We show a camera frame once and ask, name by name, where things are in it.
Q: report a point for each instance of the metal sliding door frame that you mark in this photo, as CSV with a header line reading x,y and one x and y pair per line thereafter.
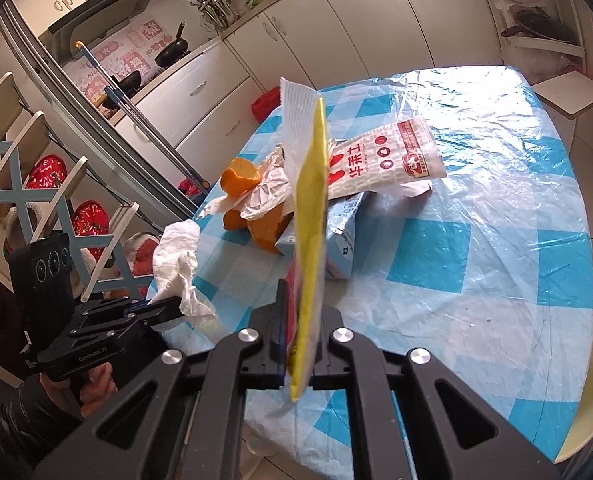
x,y
76,110

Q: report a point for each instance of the blue checkered tablecloth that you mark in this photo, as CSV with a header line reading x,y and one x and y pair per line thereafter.
x,y
476,270

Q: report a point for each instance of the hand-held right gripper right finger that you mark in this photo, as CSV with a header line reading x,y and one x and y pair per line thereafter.
x,y
326,340

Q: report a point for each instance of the kitchen utensil rack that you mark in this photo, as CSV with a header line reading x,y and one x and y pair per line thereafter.
x,y
216,0

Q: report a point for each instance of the white tissue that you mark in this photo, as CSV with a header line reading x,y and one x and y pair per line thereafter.
x,y
176,250

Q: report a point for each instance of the person's left hand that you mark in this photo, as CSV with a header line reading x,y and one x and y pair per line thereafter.
x,y
99,385

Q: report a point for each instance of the yellow packet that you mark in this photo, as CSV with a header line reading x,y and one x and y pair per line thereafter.
x,y
311,200

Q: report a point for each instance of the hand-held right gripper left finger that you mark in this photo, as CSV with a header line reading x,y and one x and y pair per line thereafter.
x,y
285,330

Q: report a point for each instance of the white lower kitchen cabinets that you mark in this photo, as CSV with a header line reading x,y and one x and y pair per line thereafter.
x,y
326,25

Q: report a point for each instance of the red patterned cushion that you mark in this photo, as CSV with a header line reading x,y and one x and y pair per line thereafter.
x,y
90,222
46,172

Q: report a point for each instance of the steel range hood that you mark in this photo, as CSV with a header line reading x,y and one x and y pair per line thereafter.
x,y
101,10

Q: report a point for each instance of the black frying pan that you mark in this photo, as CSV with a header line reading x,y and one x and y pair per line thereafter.
x,y
174,52

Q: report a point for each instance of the blue white drying rack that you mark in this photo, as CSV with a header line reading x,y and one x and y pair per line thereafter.
x,y
6,150

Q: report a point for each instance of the red plastic bag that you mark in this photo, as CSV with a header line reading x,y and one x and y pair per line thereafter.
x,y
266,102

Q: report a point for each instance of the white wrapping paper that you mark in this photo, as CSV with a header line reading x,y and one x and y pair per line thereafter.
x,y
266,185

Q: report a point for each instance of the person's left forearm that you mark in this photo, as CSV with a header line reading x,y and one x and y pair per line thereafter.
x,y
16,425

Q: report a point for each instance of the white paper bag red print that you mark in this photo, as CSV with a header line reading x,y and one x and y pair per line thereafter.
x,y
391,155

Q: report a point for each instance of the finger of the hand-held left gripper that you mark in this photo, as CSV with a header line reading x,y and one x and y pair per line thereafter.
x,y
164,310
106,306

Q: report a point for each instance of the white wooden stool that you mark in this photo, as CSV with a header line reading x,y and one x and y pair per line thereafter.
x,y
568,95

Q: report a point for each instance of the dark pan with lid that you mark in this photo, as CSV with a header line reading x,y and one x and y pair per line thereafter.
x,y
541,22

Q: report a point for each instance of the large orange peel piece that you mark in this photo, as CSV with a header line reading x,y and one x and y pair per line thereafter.
x,y
269,232

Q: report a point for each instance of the black wok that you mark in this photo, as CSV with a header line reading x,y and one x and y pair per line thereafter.
x,y
124,85

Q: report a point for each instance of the blue white carton box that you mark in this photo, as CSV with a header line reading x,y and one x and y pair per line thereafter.
x,y
344,240

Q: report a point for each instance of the small orange peel piece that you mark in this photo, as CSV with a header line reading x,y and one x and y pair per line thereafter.
x,y
232,220

